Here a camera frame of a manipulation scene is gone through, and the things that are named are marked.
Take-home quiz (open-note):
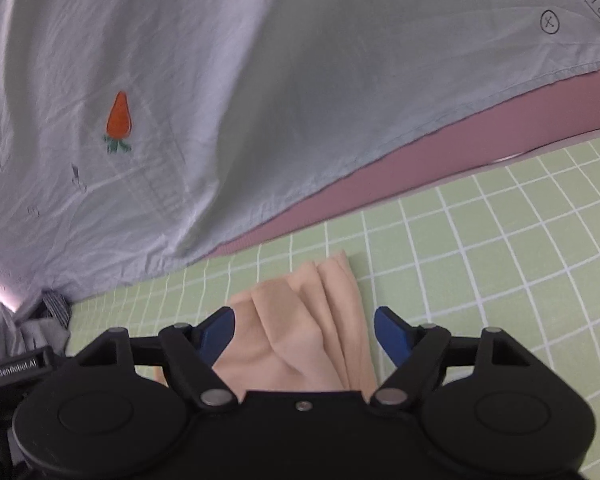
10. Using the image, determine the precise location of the green grid-pattern mat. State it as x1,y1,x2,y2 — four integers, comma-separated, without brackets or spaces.
67,127,600,480

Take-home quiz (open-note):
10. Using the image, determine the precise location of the grey carrot-print bed sheet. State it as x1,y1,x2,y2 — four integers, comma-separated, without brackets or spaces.
0,0,600,311

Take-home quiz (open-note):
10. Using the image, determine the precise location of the grey crumpled garment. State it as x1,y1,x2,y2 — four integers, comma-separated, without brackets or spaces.
0,310,71,358

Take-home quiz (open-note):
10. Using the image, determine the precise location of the pink mattress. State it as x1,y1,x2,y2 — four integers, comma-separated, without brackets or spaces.
210,62,600,258

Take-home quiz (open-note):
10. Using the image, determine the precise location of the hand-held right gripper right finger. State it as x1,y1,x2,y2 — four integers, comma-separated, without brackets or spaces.
372,306,537,408

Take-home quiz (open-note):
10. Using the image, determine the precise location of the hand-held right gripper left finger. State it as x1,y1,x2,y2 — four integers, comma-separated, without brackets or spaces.
76,306,237,409

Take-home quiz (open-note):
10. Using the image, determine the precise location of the beige garment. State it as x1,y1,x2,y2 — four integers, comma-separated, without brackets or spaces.
155,251,378,393

